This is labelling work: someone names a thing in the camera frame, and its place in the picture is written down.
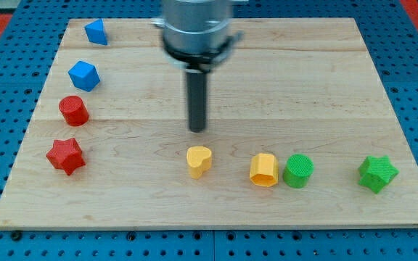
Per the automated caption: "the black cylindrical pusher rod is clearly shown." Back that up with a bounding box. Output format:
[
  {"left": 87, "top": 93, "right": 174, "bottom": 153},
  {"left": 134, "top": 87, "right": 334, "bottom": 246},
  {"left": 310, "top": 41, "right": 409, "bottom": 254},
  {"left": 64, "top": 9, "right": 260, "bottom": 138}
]
[{"left": 185, "top": 71, "right": 208, "bottom": 133}]

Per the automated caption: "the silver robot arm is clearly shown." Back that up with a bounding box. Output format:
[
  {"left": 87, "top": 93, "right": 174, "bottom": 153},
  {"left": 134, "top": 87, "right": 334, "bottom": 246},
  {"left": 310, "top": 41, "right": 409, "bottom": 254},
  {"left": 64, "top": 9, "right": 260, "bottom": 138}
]
[{"left": 152, "top": 0, "right": 244, "bottom": 133}]

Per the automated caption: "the blue cube block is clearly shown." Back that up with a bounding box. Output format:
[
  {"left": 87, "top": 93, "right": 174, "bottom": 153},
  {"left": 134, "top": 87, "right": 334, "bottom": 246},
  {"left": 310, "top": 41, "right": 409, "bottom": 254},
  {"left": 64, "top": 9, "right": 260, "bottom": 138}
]
[{"left": 68, "top": 61, "right": 100, "bottom": 92}]

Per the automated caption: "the yellow heart block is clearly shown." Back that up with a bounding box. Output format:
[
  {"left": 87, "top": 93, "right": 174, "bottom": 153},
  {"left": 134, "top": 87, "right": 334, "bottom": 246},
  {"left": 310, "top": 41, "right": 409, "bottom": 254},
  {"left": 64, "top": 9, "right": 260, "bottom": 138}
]
[{"left": 187, "top": 146, "right": 213, "bottom": 179}]

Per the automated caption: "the yellow hexagon block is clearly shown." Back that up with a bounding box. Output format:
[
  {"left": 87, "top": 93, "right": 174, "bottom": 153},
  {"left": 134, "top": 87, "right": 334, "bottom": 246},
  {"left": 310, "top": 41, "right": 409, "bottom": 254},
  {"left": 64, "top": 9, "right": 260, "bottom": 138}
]
[{"left": 249, "top": 153, "right": 279, "bottom": 187}]

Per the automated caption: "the blue triangular prism block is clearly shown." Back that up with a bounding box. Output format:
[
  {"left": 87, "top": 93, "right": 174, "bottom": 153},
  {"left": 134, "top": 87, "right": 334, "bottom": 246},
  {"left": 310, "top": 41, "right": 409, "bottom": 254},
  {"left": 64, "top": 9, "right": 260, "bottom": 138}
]
[{"left": 84, "top": 19, "right": 108, "bottom": 46}]

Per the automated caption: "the wooden board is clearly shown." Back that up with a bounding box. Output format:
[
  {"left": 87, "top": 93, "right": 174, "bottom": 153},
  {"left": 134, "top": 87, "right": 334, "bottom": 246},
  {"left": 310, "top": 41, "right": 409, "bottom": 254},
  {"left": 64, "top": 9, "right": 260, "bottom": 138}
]
[{"left": 0, "top": 18, "right": 418, "bottom": 231}]

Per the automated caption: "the red cylinder block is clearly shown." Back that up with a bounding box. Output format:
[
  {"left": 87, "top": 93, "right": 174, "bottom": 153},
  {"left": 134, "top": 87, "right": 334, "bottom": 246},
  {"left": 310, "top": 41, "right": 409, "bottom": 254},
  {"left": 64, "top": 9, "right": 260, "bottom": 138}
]
[{"left": 58, "top": 96, "right": 89, "bottom": 127}]

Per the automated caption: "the green cylinder block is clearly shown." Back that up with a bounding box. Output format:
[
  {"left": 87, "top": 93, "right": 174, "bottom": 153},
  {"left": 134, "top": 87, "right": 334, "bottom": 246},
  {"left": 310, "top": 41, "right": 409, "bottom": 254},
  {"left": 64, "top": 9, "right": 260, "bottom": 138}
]
[{"left": 282, "top": 154, "right": 314, "bottom": 189}]

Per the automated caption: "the red star block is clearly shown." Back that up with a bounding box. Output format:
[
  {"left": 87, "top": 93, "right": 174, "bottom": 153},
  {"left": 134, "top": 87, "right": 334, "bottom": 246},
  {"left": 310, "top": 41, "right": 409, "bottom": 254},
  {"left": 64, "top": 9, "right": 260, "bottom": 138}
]
[{"left": 46, "top": 138, "right": 86, "bottom": 175}]

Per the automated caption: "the green star block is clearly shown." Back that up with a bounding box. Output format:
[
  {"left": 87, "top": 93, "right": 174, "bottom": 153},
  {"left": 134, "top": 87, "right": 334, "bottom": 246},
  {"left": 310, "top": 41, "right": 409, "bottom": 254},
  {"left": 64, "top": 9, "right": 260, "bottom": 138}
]
[{"left": 358, "top": 155, "right": 400, "bottom": 194}]

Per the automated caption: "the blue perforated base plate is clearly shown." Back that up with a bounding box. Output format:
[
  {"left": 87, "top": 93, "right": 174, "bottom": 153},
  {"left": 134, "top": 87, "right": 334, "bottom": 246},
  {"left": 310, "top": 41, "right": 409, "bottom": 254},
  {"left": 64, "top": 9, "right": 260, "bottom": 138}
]
[{"left": 0, "top": 0, "right": 418, "bottom": 260}]

